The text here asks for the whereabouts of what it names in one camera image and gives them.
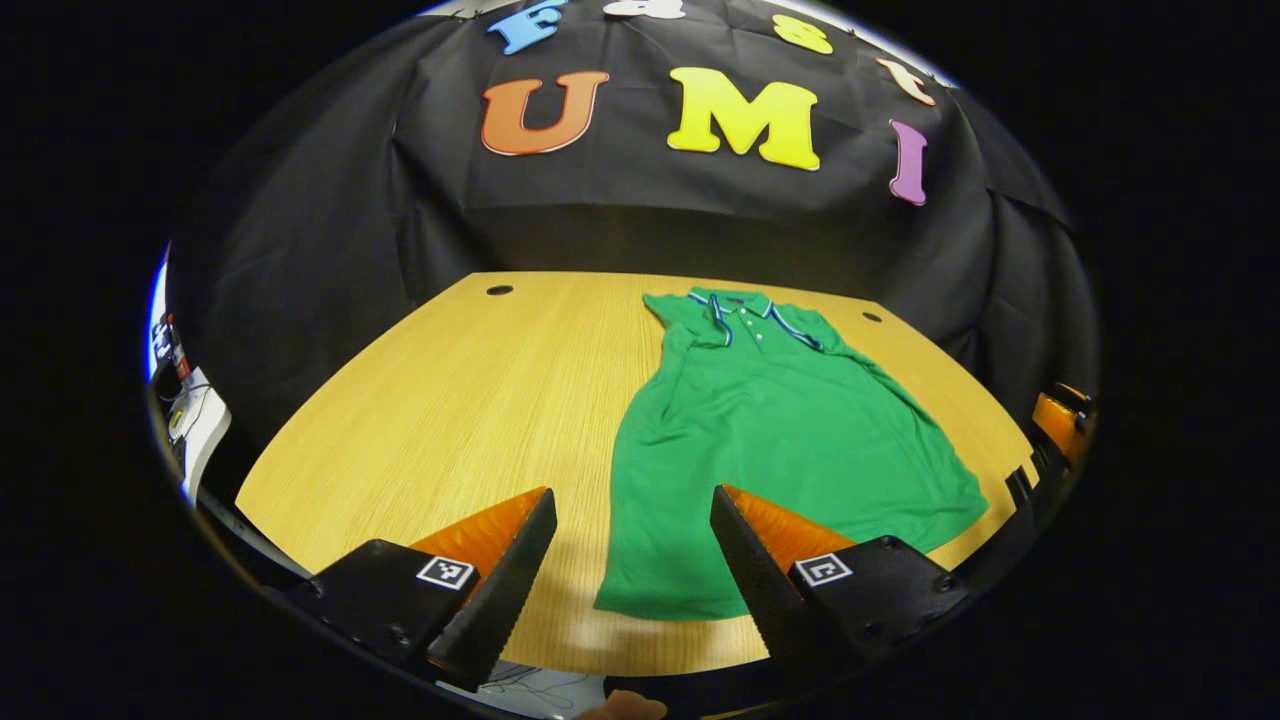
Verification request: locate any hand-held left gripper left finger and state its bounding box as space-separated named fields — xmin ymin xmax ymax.
xmin=285 ymin=486 xmax=559 ymax=694

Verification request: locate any green T-shirt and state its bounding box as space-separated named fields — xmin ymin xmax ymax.
xmin=593 ymin=287 xmax=991 ymax=622

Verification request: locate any white side desk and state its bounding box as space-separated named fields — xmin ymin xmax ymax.
xmin=163 ymin=365 xmax=234 ymax=508

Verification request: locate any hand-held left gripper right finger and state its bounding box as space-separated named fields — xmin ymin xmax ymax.
xmin=709 ymin=484 xmax=972 ymax=683

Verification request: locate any black backdrop cloth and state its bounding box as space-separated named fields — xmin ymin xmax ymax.
xmin=165 ymin=0 xmax=1101 ymax=451

